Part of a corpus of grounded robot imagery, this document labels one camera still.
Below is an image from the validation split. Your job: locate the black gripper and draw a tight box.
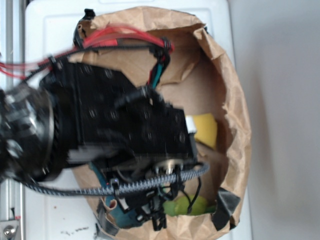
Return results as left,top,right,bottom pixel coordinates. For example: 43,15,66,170
39,63,198,231

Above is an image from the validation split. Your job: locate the light blue cloth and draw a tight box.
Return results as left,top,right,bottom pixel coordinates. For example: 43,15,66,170
88,163,143,229

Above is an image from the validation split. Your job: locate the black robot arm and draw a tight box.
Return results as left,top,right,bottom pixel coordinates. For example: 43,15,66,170
0,62,206,231

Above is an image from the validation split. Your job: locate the yellow sponge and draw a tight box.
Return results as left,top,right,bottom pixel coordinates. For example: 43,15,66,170
192,113,218,150

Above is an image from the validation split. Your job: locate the brown paper bag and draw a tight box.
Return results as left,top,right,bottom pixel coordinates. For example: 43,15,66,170
75,6,252,240

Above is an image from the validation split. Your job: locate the green plush toy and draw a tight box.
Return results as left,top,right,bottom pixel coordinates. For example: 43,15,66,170
163,196,216,217

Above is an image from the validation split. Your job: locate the white plastic bin lid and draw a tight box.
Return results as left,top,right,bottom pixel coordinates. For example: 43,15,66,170
24,0,252,240

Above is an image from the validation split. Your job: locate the black braided cable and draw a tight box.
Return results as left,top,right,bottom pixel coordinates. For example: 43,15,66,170
21,161,210,197

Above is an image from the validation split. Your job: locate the red wire bundle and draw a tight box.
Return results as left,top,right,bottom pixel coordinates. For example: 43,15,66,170
0,22,175,79

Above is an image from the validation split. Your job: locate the silver corner bracket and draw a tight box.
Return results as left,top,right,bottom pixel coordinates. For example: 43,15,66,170
0,219,22,240

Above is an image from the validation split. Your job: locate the aluminium frame rail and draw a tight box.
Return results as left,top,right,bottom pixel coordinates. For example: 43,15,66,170
0,0,26,240

